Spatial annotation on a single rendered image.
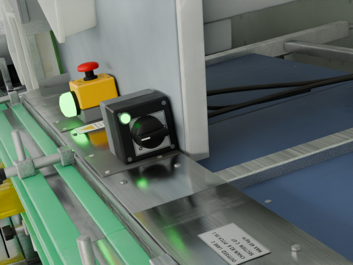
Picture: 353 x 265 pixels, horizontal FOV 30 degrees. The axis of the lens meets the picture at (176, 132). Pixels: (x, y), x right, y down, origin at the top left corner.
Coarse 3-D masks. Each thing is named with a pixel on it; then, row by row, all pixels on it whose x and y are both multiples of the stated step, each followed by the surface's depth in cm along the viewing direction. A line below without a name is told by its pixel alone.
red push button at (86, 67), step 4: (84, 64) 117; (88, 64) 117; (92, 64) 117; (96, 64) 117; (80, 68) 117; (84, 68) 116; (88, 68) 116; (92, 68) 117; (96, 68) 117; (88, 72) 118; (92, 72) 118; (88, 76) 118; (92, 76) 118
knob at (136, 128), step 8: (136, 120) 89; (144, 120) 88; (152, 120) 88; (136, 128) 88; (144, 128) 88; (152, 128) 88; (160, 128) 88; (136, 136) 88; (144, 136) 87; (152, 136) 87; (160, 136) 88; (144, 144) 88; (152, 144) 89; (160, 144) 89
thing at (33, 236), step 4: (0, 160) 174; (24, 212) 134; (24, 216) 132; (24, 220) 130; (28, 220) 130; (28, 224) 128; (28, 228) 126; (32, 228) 125; (32, 232) 123; (32, 236) 122; (36, 236) 121; (36, 240) 119; (36, 244) 118; (36, 248) 116; (40, 248) 116; (40, 252) 114; (40, 256) 113; (44, 256) 112; (44, 260) 111; (44, 264) 109; (48, 264) 109
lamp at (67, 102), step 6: (60, 96) 118; (66, 96) 117; (72, 96) 117; (60, 102) 117; (66, 102) 116; (72, 102) 117; (78, 102) 117; (66, 108) 116; (72, 108) 117; (78, 108) 117; (66, 114) 117; (72, 114) 118; (78, 114) 118
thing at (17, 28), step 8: (8, 16) 170; (16, 16) 157; (16, 24) 157; (16, 32) 173; (24, 32) 159; (16, 40) 173; (24, 40) 158; (16, 48) 174; (24, 48) 159; (24, 56) 175; (24, 64) 175; (32, 64) 161; (24, 72) 176; (32, 72) 160; (24, 80) 177; (32, 80) 161; (32, 88) 176
